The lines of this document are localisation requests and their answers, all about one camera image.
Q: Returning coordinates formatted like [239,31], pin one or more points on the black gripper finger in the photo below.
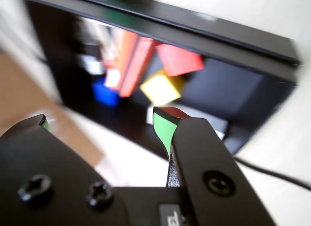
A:
[48,177]

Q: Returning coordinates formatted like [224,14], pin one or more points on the black box tray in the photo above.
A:
[218,94]

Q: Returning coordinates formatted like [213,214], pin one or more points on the blue wooden cube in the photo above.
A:
[104,94]

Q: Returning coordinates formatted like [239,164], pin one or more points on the red wooden cube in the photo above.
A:
[179,60]

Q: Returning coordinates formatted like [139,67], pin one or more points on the yellow wooden cube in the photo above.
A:
[158,90]

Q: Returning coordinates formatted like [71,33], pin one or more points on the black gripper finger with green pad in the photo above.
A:
[206,162]

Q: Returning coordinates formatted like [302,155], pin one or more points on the orange card box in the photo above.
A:
[136,63]

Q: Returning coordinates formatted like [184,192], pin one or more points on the white rectangular block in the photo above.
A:
[149,116]

